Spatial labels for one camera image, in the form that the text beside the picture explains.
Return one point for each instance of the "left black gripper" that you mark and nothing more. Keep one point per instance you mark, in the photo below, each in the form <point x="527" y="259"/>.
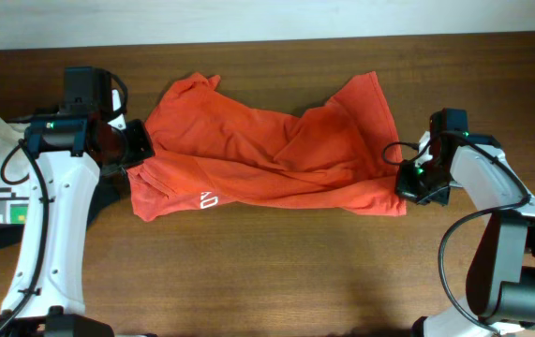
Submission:
<point x="137" y="133"/>

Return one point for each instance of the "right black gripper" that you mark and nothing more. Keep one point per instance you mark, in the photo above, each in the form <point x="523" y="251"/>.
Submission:
<point x="406" y="186"/>

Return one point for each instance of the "orange red t-shirt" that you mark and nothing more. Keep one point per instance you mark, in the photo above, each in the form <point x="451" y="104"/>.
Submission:
<point x="212" y="150"/>

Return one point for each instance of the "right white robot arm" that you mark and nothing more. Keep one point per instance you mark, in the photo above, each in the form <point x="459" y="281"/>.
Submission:
<point x="500" y="287"/>

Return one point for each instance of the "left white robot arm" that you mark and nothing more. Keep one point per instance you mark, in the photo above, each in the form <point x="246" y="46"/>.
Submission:
<point x="67" y="157"/>

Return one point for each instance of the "folded white pixel-print t-shirt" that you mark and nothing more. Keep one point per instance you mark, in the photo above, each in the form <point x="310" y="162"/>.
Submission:
<point x="14" y="195"/>

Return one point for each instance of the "folded black garment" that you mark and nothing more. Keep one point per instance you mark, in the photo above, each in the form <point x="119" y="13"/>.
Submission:
<point x="105" y="195"/>

